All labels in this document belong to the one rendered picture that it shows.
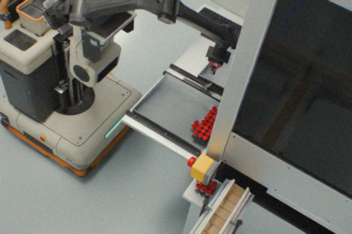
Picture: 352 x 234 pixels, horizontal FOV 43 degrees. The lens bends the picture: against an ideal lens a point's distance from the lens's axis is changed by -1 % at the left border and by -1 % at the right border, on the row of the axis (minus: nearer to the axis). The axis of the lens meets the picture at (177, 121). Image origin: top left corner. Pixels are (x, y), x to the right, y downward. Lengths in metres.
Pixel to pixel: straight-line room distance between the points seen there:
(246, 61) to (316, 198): 0.55
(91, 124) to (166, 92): 0.75
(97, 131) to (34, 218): 0.60
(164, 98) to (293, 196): 0.72
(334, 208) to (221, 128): 0.45
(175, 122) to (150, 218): 0.88
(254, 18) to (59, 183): 1.86
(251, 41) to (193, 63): 0.94
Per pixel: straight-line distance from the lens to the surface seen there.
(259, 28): 1.18
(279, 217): 1.76
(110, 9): 1.63
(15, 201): 2.74
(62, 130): 2.61
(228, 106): 1.42
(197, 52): 2.18
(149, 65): 3.31
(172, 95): 1.98
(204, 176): 1.61
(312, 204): 1.60
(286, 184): 1.57
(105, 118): 2.64
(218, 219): 1.64
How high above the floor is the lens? 2.40
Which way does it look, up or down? 53 degrees down
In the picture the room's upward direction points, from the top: 10 degrees clockwise
